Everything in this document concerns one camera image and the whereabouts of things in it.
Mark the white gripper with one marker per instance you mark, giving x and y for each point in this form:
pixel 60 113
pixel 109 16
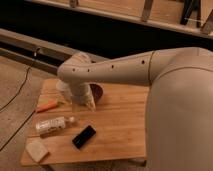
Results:
pixel 81 94

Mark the white eraser block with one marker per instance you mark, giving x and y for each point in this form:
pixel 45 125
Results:
pixel 37 150

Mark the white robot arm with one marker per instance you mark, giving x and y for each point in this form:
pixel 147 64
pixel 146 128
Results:
pixel 179 108

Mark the white ceramic cup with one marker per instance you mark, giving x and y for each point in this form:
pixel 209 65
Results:
pixel 64 90

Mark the dark red bowl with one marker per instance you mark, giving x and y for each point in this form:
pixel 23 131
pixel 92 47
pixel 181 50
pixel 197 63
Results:
pixel 97 92

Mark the clear plastic bottle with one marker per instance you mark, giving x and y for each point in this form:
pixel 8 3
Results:
pixel 54 124

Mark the black rectangular box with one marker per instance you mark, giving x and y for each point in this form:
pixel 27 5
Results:
pixel 84 136

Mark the orange carrot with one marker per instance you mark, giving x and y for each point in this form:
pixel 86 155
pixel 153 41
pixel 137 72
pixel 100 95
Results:
pixel 47 106

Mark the wooden table board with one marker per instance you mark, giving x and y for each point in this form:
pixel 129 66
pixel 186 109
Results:
pixel 118 120

